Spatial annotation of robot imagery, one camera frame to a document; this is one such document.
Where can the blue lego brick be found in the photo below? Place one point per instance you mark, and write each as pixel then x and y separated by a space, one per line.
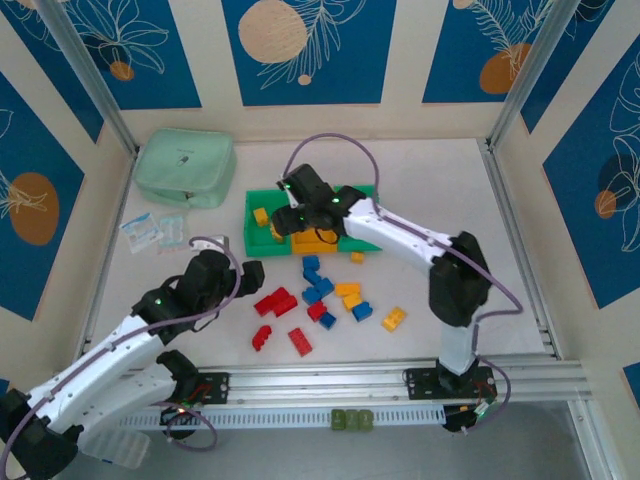
pixel 313 275
pixel 327 320
pixel 311 295
pixel 310 262
pixel 325 286
pixel 361 311

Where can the small yellow lego brick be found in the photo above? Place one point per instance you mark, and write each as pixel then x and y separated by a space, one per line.
pixel 357 257

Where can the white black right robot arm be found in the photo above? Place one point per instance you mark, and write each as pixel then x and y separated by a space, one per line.
pixel 400 235

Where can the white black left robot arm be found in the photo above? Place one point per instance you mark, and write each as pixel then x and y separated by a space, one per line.
pixel 100 362

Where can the green plastic container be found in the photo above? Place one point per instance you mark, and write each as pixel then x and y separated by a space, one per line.
pixel 259 241
pixel 360 245

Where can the red stepped lego brick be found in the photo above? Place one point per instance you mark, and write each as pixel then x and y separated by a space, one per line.
pixel 261 337

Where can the blue white paper packet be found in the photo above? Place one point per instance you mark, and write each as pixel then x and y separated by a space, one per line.
pixel 141 232

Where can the mint green zip pouch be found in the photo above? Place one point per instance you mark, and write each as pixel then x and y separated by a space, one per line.
pixel 180 160

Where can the black base electronics module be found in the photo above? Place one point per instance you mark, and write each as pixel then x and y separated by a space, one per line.
pixel 460 420
pixel 175 422

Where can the clear plastic organizer box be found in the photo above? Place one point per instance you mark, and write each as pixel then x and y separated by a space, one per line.
pixel 120 450

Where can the green square button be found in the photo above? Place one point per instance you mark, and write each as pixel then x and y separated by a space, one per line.
pixel 366 419
pixel 352 419
pixel 338 419

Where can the aluminium side rail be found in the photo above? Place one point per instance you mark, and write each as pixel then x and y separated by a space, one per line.
pixel 107 255
pixel 520 250

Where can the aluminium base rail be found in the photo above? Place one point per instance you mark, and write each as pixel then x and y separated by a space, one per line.
pixel 320 380

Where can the blue floral wall panel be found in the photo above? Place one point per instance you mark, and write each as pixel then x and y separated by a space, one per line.
pixel 460 50
pixel 565 75
pixel 30 200
pixel 340 65
pixel 150 75
pixel 585 200
pixel 50 75

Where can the aluminium frame post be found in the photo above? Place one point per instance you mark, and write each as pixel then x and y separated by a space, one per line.
pixel 90 75
pixel 535 70
pixel 590 440

